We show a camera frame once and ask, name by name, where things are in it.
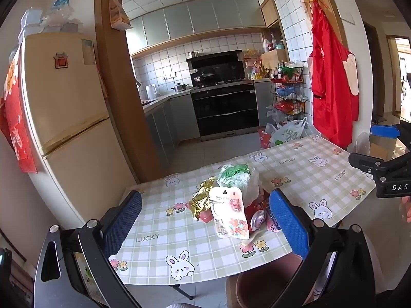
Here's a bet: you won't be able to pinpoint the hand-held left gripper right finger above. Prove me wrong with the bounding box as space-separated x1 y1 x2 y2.
269 189 384 308

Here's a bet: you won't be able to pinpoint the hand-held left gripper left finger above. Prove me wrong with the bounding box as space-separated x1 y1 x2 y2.
33 190 143 308

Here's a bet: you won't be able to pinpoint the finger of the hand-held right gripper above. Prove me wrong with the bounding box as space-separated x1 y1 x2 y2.
348 152 390 180
370 120 411 138

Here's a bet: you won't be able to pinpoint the red package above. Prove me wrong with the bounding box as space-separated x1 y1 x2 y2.
184 190 273 223

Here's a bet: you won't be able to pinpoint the person's right hand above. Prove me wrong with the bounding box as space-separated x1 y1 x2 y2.
401 196 411 223

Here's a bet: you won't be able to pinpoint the cardboard box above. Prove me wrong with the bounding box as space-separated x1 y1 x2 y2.
369 135 399 161

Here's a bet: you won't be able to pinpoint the silver foil lid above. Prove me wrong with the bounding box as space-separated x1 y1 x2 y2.
250 209 267 232

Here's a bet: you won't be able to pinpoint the checkered rabbit-print tablecloth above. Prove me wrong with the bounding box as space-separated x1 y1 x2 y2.
107 135 376 287

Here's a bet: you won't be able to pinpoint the white pink blister package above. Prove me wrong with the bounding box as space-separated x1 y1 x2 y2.
209 187 250 238

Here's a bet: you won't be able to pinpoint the clear green-print plastic bag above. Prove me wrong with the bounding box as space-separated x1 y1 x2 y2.
217 163 260 206

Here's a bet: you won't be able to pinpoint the red apron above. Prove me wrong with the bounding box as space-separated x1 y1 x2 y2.
306 0 359 150

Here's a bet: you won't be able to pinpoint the gold foil wrapper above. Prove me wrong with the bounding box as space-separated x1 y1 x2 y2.
188 176 216 220

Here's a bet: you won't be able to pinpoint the white green-print plastic bag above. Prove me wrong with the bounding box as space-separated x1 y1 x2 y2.
269 117 309 148

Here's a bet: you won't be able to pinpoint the red bag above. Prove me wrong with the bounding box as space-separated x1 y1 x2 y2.
258 128 273 149

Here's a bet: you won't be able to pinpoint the black table leg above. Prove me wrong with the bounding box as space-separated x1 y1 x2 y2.
170 284 195 300

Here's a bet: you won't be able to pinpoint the grey lower kitchen cabinets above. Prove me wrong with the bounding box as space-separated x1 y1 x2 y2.
143 94 201 155

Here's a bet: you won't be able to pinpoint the grey kitchen cabinets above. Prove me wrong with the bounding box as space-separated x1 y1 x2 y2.
143 94 201 155
125 0 267 49

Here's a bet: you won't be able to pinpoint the grey narrow base cabinet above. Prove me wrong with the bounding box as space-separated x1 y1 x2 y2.
254 80 273 127

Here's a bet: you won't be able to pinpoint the black stove oven unit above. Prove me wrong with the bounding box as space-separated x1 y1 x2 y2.
189 82 260 142

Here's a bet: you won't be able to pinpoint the cream refrigerator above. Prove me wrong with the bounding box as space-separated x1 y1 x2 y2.
17 34 138 230

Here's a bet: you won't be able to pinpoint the red hanging banner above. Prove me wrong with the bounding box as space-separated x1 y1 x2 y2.
0 48 38 174

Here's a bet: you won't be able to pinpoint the group of condiment bottles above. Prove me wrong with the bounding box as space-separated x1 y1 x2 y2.
242 49 273 81

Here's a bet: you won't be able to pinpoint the red fridge magnet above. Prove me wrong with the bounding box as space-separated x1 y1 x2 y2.
54 52 69 69

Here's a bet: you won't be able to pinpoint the black range hood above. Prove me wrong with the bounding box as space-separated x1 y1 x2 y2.
186 50 243 71

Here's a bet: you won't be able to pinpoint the hanging snack package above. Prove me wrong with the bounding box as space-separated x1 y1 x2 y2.
109 0 134 31

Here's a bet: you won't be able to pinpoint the pile of clear plastic bags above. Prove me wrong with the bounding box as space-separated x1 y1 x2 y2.
40 0 84 34

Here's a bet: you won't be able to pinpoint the grey upper kitchen cabinets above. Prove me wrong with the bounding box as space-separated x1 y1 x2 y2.
125 0 267 49

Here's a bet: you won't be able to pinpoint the white storage box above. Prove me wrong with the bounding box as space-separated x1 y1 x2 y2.
19 8 42 39

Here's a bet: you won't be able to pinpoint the black wire storage rack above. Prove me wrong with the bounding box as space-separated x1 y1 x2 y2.
269 66 309 126

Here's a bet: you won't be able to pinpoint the wooden wall cabinet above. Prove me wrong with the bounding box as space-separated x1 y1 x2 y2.
260 0 286 52

